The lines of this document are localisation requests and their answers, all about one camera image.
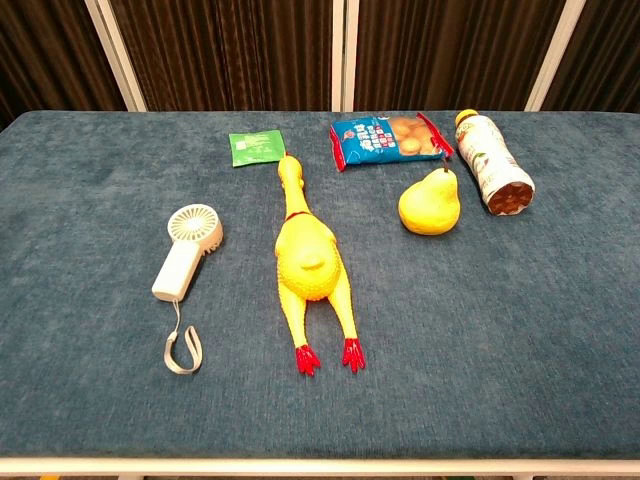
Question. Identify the white handheld fan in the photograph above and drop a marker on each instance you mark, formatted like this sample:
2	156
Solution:
175	270

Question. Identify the yellow rubber chicken toy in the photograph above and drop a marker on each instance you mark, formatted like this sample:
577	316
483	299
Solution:
305	260

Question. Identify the blue snack bag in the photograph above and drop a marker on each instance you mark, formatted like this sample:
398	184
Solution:
370	145

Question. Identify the green foil packet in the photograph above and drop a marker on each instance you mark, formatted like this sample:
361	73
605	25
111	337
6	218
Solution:
255	147

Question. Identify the yellow toy pear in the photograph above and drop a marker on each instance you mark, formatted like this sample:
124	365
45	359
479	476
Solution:
430	210

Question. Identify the tea bottle with yellow cap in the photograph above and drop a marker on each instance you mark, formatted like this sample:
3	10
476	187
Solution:
487	155

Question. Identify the blue table cloth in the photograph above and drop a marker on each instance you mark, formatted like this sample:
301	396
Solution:
500	325

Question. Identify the brown partition panel white frame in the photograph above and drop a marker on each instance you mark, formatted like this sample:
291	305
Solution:
45	55
605	50
440	50
225	50

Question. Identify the white table frame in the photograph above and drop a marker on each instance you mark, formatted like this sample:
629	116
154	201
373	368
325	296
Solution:
320	467

